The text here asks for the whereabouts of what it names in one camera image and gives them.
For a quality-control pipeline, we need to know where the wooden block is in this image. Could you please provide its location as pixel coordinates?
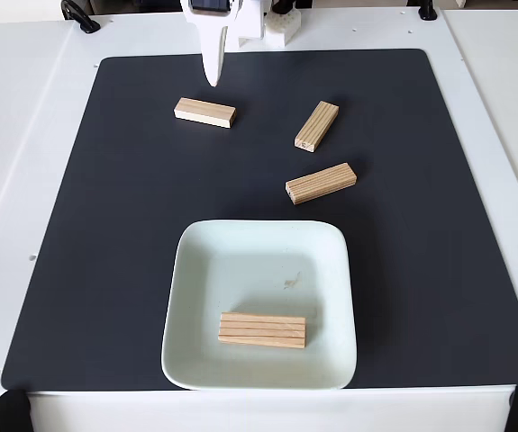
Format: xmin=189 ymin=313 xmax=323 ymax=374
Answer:
xmin=173 ymin=97 xmax=237 ymax=130
xmin=285 ymin=162 xmax=359 ymax=206
xmin=217 ymin=310 xmax=308 ymax=349
xmin=293 ymin=100 xmax=341 ymax=155

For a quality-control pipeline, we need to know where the pale green square plate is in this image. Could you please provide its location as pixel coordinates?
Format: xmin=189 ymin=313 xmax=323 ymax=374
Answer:
xmin=160 ymin=219 xmax=358 ymax=392

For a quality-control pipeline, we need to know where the black table clamp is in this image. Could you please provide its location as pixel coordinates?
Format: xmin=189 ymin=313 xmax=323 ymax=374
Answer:
xmin=417 ymin=0 xmax=439 ymax=22
xmin=59 ymin=0 xmax=102 ymax=35

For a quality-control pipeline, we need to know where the black rubber mat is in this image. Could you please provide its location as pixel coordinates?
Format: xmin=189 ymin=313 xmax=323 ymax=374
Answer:
xmin=0 ymin=48 xmax=518 ymax=392

